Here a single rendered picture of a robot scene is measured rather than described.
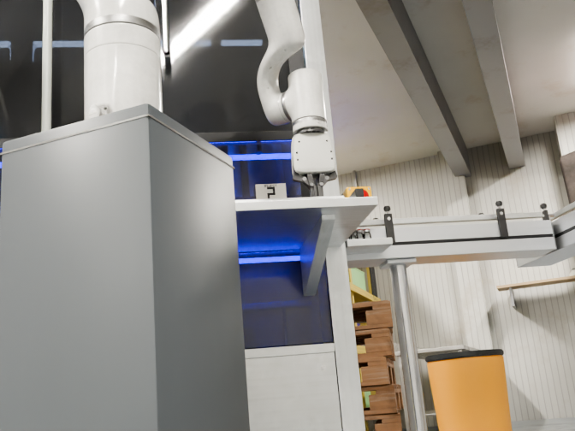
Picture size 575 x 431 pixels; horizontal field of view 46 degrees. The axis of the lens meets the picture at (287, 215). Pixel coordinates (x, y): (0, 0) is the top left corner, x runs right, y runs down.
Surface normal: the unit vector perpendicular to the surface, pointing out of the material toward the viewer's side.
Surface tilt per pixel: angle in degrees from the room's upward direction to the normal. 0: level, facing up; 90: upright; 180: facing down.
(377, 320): 90
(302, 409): 90
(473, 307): 90
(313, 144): 91
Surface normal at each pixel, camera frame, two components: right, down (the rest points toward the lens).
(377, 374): -0.20, -0.25
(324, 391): 0.13, -0.27
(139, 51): 0.58, -0.26
